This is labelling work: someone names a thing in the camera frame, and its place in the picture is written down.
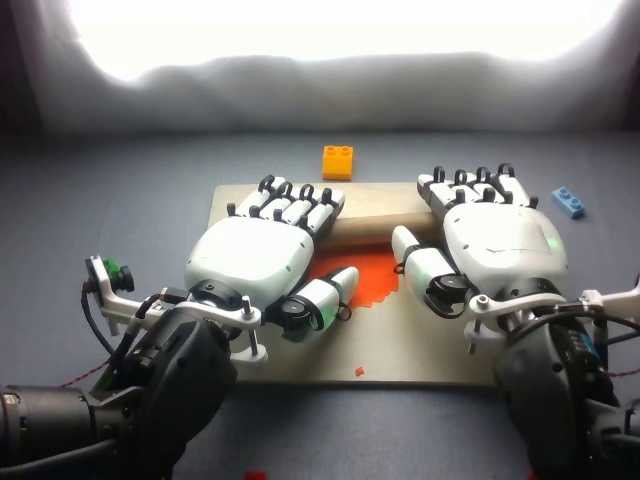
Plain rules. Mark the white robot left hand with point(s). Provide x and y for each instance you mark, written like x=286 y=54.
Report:
x=250 y=260

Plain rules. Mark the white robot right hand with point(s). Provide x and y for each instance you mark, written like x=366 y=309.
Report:
x=505 y=245

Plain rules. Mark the wooden rolling pin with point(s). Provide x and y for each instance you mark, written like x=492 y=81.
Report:
x=370 y=231

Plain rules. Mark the blue flat toy brick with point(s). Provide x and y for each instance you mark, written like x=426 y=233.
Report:
x=568 y=202

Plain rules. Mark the flat orange play dough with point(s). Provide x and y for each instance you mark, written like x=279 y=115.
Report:
x=375 y=280

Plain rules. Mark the yellow toy brick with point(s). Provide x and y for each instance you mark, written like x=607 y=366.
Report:
x=338 y=165

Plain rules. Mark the light wooden board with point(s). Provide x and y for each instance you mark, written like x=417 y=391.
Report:
x=400 y=345

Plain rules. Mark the grey table cloth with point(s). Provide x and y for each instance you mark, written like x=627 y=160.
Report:
x=100 y=190

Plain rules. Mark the white backdrop sheet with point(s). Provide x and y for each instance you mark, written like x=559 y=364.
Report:
x=320 y=100

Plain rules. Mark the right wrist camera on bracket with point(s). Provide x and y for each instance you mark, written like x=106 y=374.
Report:
x=592 y=298

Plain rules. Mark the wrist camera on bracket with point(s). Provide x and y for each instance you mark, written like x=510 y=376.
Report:
x=122 y=281
x=592 y=298

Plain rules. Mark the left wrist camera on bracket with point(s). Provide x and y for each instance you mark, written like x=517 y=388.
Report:
x=122 y=281

